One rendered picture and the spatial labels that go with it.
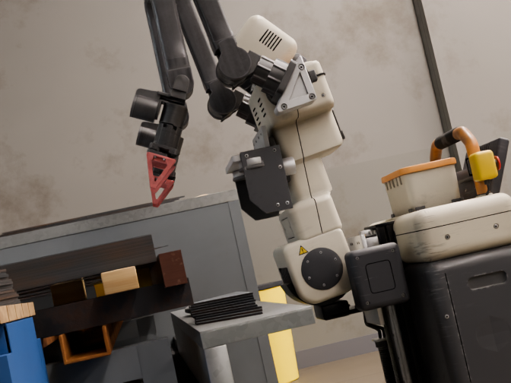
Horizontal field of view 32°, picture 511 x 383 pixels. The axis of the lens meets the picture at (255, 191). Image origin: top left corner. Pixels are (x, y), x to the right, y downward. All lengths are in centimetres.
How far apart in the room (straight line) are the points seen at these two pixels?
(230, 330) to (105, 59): 488
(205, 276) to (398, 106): 350
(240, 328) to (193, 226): 169
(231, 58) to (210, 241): 125
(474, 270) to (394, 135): 432
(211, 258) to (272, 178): 107
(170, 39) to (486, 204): 83
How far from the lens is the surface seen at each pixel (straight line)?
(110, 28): 638
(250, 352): 323
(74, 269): 161
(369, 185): 630
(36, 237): 322
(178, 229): 321
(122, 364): 166
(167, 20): 213
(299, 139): 225
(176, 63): 209
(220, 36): 212
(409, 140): 643
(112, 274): 156
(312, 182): 225
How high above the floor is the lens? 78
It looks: 4 degrees up
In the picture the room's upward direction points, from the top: 12 degrees counter-clockwise
